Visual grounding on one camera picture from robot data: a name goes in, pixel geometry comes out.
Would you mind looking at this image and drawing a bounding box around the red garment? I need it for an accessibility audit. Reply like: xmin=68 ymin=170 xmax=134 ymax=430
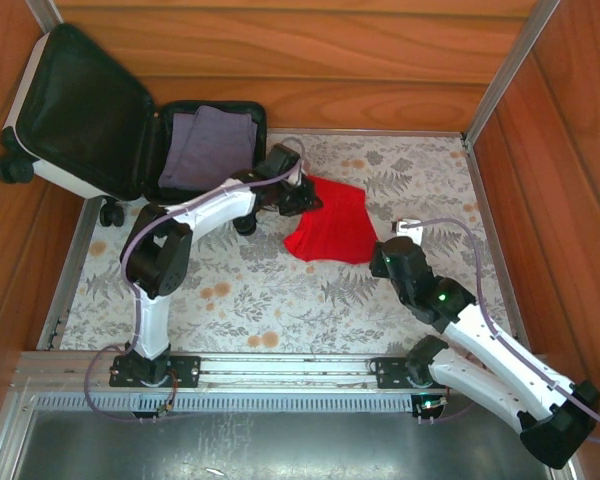
xmin=283 ymin=173 xmax=381 ymax=265

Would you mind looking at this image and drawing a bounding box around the purple garment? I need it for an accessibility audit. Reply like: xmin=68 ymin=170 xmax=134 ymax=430
xmin=158 ymin=105 xmax=259 ymax=191

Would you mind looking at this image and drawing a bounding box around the white hard-shell suitcase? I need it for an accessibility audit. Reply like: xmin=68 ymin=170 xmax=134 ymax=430
xmin=0 ymin=22 xmax=270 ymax=239

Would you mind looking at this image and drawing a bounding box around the floral tablecloth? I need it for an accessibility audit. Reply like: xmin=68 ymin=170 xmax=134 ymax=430
xmin=59 ymin=132 xmax=519 ymax=356

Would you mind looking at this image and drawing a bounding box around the small green-lit circuit board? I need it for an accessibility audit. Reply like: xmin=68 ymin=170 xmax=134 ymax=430
xmin=412 ymin=392 xmax=451 ymax=426

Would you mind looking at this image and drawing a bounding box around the grey metal sheet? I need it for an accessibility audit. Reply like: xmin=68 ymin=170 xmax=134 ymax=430
xmin=9 ymin=409 xmax=556 ymax=480

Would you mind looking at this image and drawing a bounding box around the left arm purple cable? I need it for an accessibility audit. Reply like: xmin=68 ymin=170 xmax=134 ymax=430
xmin=82 ymin=137 xmax=309 ymax=426

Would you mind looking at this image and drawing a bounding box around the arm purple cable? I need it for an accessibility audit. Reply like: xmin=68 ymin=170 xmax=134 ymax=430
xmin=412 ymin=217 xmax=600 ymax=451
xmin=82 ymin=137 xmax=309 ymax=426

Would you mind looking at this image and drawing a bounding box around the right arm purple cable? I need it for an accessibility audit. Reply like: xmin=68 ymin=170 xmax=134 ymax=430
xmin=412 ymin=217 xmax=600 ymax=451

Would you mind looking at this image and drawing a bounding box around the aluminium table edge rail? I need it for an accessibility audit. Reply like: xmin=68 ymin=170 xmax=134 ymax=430
xmin=269 ymin=127 xmax=469 ymax=139
xmin=462 ymin=137 xmax=531 ymax=351
xmin=35 ymin=197 xmax=106 ymax=351

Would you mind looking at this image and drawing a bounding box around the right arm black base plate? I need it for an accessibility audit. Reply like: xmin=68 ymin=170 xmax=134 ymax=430
xmin=374 ymin=355 xmax=464 ymax=390

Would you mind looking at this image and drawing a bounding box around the aluminium mounting rail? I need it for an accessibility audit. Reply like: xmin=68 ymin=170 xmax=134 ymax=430
xmin=12 ymin=349 xmax=551 ymax=399

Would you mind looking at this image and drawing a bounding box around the slotted grey cable duct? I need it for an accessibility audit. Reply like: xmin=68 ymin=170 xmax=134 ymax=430
xmin=29 ymin=392 xmax=481 ymax=414

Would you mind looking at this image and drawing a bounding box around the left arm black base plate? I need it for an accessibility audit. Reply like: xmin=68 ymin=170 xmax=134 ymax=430
xmin=108 ymin=354 xmax=202 ymax=389

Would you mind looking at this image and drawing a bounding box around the aluminium corner post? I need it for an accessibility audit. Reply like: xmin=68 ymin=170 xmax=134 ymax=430
xmin=23 ymin=0 xmax=64 ymax=34
xmin=462 ymin=0 xmax=561 ymax=146

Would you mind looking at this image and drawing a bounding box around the small wired connector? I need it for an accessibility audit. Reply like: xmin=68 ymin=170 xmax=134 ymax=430
xmin=154 ymin=387 xmax=181 ymax=419

